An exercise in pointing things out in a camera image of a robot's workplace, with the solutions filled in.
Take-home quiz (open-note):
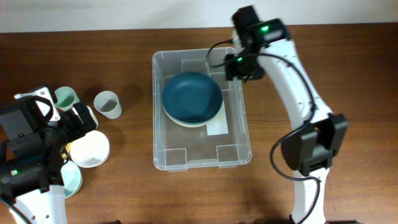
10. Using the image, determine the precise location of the mint green small bowl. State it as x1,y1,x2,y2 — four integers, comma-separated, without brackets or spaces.
61,161,83,198

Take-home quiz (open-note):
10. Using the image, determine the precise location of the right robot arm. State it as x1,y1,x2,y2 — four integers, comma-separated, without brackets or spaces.
223,6,348,223

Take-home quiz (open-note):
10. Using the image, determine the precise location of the white small bowl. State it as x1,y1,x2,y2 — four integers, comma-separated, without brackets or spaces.
70,131,110,168

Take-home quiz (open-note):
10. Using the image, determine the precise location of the clear plastic storage bin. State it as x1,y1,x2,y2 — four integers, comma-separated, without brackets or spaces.
152,47,252,172

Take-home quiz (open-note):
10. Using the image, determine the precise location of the blue large bowl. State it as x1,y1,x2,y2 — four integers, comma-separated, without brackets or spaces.
162,72,223,123

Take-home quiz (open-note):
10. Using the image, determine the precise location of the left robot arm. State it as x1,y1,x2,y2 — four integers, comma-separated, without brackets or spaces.
1,96,97,223

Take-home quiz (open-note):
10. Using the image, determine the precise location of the cream white cup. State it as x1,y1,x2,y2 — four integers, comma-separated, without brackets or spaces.
72,106,99,129

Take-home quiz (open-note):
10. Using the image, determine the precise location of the cream large bowl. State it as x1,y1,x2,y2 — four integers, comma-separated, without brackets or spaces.
169,116,215,128
163,101,224,128

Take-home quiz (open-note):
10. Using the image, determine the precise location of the white label in bin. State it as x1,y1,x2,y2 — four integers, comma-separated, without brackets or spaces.
206,103,229,136

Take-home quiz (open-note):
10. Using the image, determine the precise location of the mint green cup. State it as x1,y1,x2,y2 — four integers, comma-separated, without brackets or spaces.
55,86,80,111

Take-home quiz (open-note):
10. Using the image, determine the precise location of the yellow small bowl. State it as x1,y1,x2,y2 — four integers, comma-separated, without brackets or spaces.
62,142,72,160

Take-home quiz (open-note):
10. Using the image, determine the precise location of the grey cup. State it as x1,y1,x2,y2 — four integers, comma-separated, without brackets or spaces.
94,91,122,119

